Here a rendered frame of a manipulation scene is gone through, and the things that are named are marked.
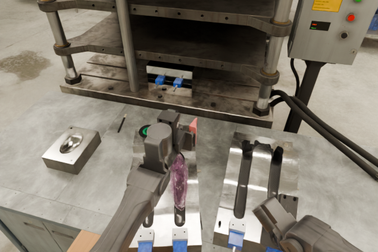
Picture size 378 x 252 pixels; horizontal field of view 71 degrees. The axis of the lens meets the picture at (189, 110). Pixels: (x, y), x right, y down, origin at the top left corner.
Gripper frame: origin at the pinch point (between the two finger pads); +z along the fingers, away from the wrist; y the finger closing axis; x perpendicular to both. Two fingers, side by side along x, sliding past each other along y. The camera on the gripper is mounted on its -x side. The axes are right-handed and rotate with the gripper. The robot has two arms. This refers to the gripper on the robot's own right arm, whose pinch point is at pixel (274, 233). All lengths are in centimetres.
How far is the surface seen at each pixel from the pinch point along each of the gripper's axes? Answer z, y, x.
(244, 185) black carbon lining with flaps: 14.3, 9.9, -12.9
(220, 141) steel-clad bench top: 36, 23, -32
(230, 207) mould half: 8.1, 13.7, -4.0
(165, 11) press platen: 13, 60, -85
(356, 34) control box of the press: 19, -27, -88
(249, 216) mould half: 6.8, 7.3, -2.6
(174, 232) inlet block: 2.0, 29.7, 7.3
